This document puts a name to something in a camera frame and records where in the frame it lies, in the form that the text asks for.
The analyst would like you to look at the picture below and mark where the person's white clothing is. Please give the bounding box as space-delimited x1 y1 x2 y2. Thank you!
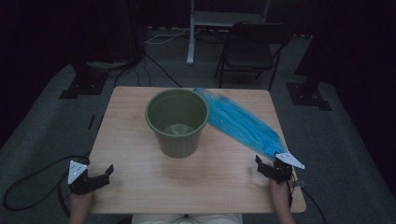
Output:
130 213 244 224

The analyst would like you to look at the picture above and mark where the black folding chair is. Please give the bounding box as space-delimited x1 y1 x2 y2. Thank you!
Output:
214 21 294 93

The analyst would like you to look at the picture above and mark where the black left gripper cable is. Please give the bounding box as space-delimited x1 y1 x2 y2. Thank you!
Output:
2 154 92 218

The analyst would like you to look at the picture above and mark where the black stand base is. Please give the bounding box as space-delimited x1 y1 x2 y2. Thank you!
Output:
285 81 332 112
59 60 110 100

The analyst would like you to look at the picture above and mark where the person's left hand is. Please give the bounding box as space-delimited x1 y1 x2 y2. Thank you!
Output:
68 189 95 214

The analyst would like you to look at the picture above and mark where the black floor cable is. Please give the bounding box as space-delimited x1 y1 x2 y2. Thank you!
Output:
113 51 183 89

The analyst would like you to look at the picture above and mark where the white floor cable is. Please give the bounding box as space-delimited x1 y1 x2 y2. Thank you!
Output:
144 27 191 46

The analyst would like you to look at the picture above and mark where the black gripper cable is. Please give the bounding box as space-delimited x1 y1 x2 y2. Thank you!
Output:
2 154 92 218
289 174 329 224

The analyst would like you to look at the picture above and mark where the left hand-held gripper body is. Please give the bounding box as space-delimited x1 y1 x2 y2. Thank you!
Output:
67 160 98 196

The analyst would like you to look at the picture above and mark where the green plastic bucket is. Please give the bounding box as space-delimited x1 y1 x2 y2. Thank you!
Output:
144 88 210 160

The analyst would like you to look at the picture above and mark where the person's right hand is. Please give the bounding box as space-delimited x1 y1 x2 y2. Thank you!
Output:
268 178 293 207

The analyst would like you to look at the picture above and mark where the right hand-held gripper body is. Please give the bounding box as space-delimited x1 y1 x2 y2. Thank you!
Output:
269 151 306 185

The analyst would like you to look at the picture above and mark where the blue plastic bag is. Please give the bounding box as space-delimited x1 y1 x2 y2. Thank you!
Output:
193 87 289 161

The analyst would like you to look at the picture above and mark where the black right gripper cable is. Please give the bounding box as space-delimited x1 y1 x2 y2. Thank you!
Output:
289 174 329 224

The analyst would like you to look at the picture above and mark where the white metal stand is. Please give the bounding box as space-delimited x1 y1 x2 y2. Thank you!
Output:
186 0 273 65

